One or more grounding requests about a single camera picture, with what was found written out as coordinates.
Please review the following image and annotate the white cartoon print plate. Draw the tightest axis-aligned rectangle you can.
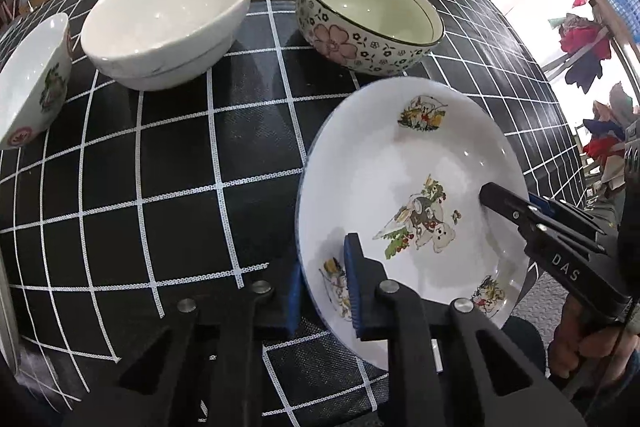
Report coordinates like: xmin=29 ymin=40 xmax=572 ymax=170
xmin=295 ymin=77 xmax=532 ymax=373

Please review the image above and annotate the floral pattern bowl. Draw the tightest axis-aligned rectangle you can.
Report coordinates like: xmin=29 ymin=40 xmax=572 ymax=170
xmin=295 ymin=0 xmax=445 ymax=75

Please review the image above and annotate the dark hanging cloth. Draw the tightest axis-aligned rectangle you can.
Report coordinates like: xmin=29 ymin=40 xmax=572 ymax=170
xmin=565 ymin=52 xmax=607 ymax=94

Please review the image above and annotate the black white checked tablecloth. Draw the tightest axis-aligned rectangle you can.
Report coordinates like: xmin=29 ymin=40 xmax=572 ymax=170
xmin=0 ymin=0 xmax=588 ymax=418

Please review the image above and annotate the large plain white bowl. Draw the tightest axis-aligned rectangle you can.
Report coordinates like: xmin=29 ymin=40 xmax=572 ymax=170
xmin=80 ymin=0 xmax=253 ymax=92

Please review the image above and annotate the red hanging cloth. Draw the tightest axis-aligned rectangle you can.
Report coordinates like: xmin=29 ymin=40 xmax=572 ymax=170
xmin=559 ymin=14 xmax=613 ymax=68

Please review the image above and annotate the person's right hand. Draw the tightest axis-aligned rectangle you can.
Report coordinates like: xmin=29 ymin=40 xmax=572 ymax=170
xmin=547 ymin=296 xmax=640 ymax=403

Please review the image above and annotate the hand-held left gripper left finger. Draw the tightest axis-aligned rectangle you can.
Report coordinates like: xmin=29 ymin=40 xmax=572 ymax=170
xmin=65 ymin=264 xmax=306 ymax=427

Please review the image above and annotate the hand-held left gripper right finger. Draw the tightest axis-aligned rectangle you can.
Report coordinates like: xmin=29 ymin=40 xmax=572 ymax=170
xmin=344 ymin=232 xmax=586 ymax=427

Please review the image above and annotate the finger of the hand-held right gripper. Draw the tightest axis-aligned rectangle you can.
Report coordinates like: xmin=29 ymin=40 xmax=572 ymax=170
xmin=527 ymin=195 xmax=609 ymax=236
xmin=479 ymin=182 xmax=607 ymax=256

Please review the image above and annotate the white bowl with red print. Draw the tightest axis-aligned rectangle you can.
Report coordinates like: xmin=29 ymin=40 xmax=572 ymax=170
xmin=0 ymin=12 xmax=73 ymax=151

